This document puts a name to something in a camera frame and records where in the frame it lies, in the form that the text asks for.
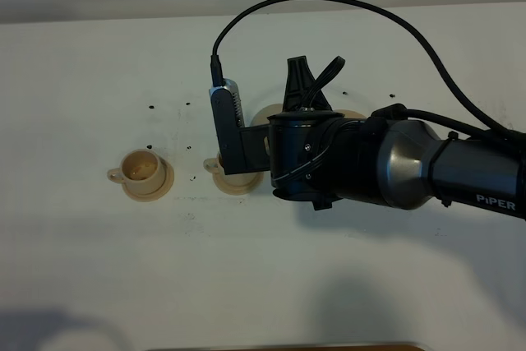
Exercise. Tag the beige saucer middle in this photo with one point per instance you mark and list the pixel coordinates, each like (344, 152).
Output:
(237, 184)

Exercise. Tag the beige saucer left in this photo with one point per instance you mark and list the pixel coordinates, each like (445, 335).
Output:
(153, 196)

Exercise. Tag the beige teacup middle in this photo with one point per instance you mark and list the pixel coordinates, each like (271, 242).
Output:
(214, 165)

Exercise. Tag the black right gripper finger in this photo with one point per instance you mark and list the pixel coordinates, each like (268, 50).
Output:
(299, 82)

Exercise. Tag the beige saucer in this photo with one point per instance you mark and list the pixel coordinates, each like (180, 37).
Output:
(237, 184)
(153, 196)

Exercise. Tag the beige teacup left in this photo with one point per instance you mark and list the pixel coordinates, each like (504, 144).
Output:
(141, 173)

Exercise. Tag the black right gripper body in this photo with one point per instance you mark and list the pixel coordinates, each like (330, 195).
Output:
(315, 156)

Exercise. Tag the beige teacup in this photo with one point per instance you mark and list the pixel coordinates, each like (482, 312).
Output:
(214, 165)
(141, 173)

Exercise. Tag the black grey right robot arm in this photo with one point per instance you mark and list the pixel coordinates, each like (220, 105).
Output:
(396, 157)

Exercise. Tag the beige ceramic teapot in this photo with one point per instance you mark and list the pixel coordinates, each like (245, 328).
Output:
(261, 118)

